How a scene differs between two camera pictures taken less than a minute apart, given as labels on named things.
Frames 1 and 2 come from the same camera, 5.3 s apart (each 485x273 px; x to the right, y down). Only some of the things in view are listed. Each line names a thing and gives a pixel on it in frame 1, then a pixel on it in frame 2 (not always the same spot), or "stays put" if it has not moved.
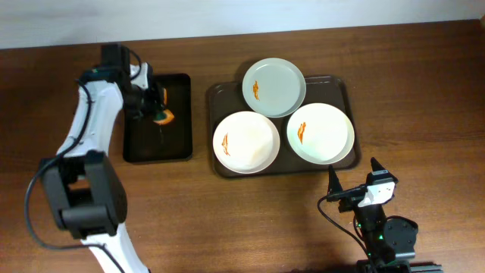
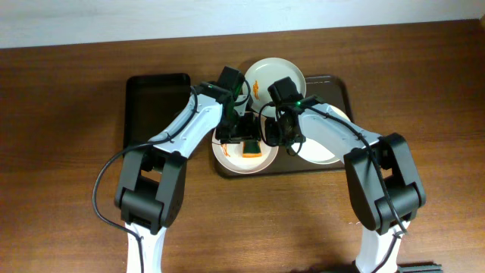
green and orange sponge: (166, 116) -> (251, 149)
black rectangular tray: (145, 140) stays put
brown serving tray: (226, 98) stays put
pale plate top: (273, 87) stays put
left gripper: (158, 105) -> (239, 137)
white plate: (246, 142) stays put
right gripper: (351, 192) -> (287, 136)
